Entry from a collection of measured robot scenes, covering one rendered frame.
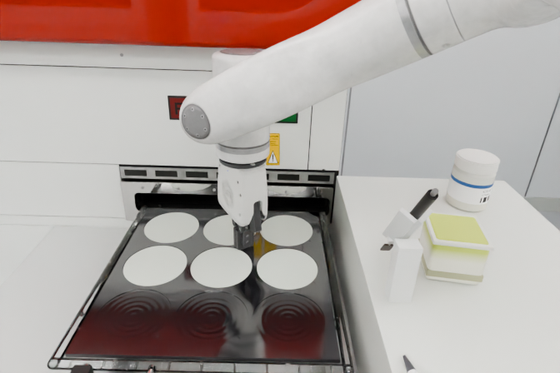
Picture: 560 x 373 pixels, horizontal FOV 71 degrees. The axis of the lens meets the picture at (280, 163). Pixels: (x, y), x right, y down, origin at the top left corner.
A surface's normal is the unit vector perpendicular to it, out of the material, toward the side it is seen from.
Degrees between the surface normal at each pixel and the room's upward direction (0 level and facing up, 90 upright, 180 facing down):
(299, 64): 65
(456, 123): 90
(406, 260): 90
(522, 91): 90
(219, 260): 0
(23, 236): 90
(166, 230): 0
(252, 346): 0
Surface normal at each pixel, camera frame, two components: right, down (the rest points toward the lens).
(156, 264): 0.04, -0.90
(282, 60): 0.18, -0.15
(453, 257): -0.14, 0.42
